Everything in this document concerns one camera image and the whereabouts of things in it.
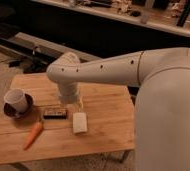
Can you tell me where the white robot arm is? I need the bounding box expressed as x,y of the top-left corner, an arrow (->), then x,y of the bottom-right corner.
47,47 -> 190,171

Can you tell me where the wooden table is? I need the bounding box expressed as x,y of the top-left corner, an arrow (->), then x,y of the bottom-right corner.
0,73 -> 135,164

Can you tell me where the dark rectangular box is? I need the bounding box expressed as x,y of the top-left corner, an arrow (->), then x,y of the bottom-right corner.
43,108 -> 68,119

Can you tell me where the orange carrot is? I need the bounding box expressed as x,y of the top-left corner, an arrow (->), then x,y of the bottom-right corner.
23,122 -> 43,150

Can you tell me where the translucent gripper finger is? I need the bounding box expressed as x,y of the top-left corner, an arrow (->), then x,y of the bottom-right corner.
76,98 -> 84,112

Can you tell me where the white sponge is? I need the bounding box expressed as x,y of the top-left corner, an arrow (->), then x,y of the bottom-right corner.
73,112 -> 88,134

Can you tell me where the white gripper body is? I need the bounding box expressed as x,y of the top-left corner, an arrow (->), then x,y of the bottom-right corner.
58,82 -> 79,104

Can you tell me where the white mug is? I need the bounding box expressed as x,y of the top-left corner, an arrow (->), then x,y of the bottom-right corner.
4,89 -> 27,113

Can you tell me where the dark brown bowl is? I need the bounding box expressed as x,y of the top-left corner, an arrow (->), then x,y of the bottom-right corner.
3,94 -> 33,119

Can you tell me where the long background shelf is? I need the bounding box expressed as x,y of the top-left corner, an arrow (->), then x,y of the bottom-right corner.
32,0 -> 190,38

